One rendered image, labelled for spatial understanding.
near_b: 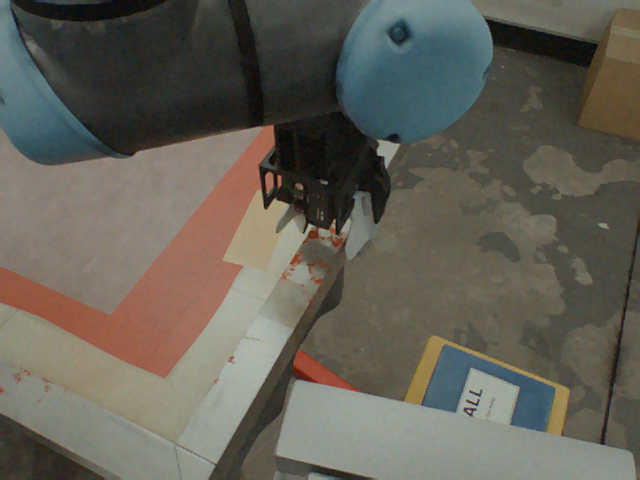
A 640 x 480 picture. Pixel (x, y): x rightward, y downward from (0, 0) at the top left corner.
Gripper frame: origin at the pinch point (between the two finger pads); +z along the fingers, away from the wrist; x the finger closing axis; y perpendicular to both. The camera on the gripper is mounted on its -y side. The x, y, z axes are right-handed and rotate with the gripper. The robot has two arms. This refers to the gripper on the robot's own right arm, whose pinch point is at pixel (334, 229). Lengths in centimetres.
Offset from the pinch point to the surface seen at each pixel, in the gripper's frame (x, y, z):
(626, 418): 58, -50, 98
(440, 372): 14.7, 10.0, 1.1
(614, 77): 32, -159, 75
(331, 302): -8.1, -17.3, 43.0
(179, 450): -1.3, 25.7, -0.9
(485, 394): 18.7, 10.3, 1.0
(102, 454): -6.4, 28.4, -0.9
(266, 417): -8.3, 6.4, 42.5
